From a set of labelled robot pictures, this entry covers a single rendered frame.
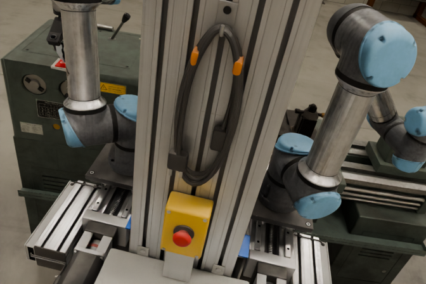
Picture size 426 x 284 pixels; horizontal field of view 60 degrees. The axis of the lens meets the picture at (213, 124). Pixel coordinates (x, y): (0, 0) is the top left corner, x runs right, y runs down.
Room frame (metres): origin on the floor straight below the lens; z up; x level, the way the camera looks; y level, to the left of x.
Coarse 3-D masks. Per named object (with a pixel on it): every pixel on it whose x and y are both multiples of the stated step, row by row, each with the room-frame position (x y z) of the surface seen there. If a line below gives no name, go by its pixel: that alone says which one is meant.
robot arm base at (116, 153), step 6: (114, 144) 0.88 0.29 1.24; (114, 150) 0.87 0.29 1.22; (120, 150) 0.86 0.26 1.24; (126, 150) 0.85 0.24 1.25; (132, 150) 0.85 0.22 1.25; (108, 156) 0.88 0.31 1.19; (114, 156) 0.87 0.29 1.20; (120, 156) 0.85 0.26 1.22; (126, 156) 0.85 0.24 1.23; (132, 156) 0.85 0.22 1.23; (108, 162) 0.87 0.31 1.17; (114, 162) 0.86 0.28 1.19; (120, 162) 0.84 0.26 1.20; (126, 162) 0.84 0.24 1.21; (132, 162) 0.85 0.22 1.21; (114, 168) 0.84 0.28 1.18; (120, 168) 0.84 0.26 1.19; (126, 168) 0.84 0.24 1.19; (132, 168) 0.84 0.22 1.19; (126, 174) 0.83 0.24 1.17; (132, 174) 0.84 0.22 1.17
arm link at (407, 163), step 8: (392, 128) 0.90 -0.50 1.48; (400, 128) 0.89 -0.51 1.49; (392, 136) 0.88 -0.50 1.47; (400, 136) 0.87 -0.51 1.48; (408, 136) 0.84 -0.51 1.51; (392, 144) 0.87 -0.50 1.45; (400, 144) 0.85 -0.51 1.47; (408, 144) 0.83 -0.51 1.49; (416, 144) 0.81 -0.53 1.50; (424, 144) 0.81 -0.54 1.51; (400, 152) 0.83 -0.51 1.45; (408, 152) 0.82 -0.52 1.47; (416, 152) 0.81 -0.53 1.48; (424, 152) 0.81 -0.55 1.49; (392, 160) 0.84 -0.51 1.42; (400, 160) 0.82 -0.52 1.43; (408, 160) 0.81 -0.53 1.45; (416, 160) 0.81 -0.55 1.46; (424, 160) 0.81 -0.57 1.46; (400, 168) 0.82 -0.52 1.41; (408, 168) 0.81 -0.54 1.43; (416, 168) 0.81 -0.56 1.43
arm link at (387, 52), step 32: (352, 32) 0.75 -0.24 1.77; (384, 32) 0.70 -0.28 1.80; (352, 64) 0.72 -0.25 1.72; (384, 64) 0.69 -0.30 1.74; (352, 96) 0.72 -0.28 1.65; (320, 128) 0.75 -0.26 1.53; (352, 128) 0.71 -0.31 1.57; (320, 160) 0.72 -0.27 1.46; (288, 192) 0.75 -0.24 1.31; (320, 192) 0.70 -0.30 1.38
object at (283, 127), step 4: (284, 124) 1.53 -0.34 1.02; (280, 128) 1.49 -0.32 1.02; (284, 128) 1.50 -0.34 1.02; (288, 128) 1.51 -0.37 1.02; (292, 128) 1.51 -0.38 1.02; (280, 132) 1.46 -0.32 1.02; (284, 132) 1.46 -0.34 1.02; (288, 132) 1.47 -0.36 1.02; (316, 132) 1.52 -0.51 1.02; (312, 136) 1.48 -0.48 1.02; (276, 140) 1.44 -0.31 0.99
